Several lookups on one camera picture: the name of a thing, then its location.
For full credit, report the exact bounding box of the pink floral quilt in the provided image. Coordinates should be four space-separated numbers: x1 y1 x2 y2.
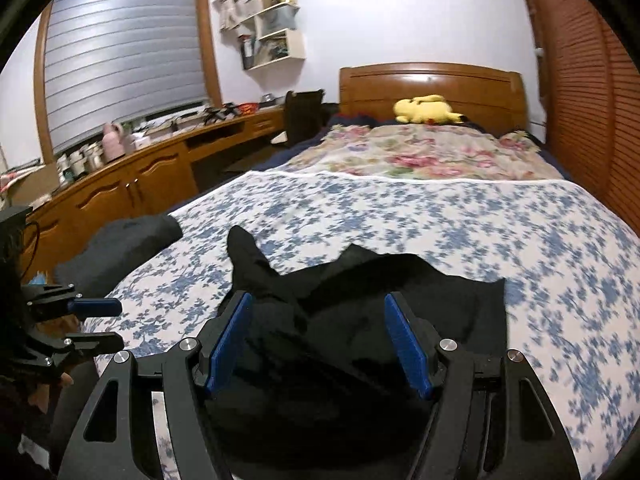
280 124 563 181

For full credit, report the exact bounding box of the grey window blind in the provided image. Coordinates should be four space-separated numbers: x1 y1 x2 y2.
44 0 210 153

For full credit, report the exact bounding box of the cluster of white jars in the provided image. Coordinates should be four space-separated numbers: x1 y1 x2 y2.
55 142 106 181

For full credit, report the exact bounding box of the black cable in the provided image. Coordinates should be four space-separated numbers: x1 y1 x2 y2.
22 220 42 281

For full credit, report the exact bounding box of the wooden louvred wardrobe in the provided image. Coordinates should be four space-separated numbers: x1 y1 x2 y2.
517 0 640 236

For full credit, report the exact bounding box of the blue floral white blanket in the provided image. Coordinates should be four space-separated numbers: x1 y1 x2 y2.
82 169 640 480

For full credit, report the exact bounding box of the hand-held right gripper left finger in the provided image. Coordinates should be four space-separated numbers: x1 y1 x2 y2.
55 291 253 480

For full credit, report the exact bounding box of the white wall shelf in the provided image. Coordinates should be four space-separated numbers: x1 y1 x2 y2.
220 0 307 72

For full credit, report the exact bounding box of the long wooden desk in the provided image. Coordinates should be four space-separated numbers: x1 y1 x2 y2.
20 107 288 281

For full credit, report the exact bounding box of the cardboard box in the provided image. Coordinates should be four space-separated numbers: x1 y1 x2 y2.
10 162 61 206

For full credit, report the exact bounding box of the wooden bed headboard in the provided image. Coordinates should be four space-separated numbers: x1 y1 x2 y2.
339 62 530 133

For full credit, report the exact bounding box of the person's left hand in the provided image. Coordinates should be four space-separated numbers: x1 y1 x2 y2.
27 369 76 413

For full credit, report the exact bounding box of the wooden window frame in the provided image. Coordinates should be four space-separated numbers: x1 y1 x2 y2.
32 0 223 163

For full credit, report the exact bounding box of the yellow plush toy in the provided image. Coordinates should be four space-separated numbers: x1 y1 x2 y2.
393 94 463 126

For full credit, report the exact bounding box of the white hanging cloth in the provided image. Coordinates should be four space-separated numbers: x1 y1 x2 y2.
212 0 251 31

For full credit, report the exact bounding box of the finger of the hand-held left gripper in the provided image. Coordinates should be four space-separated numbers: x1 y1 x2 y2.
21 284 124 322
27 332 125 370

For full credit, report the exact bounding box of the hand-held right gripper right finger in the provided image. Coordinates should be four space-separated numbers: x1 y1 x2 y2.
385 291 581 480

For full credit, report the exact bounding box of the dark wooden chair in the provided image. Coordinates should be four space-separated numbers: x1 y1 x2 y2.
272 90 326 148

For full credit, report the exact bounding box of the pink kettle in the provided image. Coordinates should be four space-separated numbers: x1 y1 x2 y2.
102 122 126 161

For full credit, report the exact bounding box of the black button coat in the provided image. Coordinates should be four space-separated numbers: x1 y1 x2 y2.
207 225 508 480

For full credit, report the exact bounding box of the person's left forearm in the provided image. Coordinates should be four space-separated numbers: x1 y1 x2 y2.
0 375 56 478

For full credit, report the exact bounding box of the dark grey cloth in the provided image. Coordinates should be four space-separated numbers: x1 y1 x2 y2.
54 215 183 291

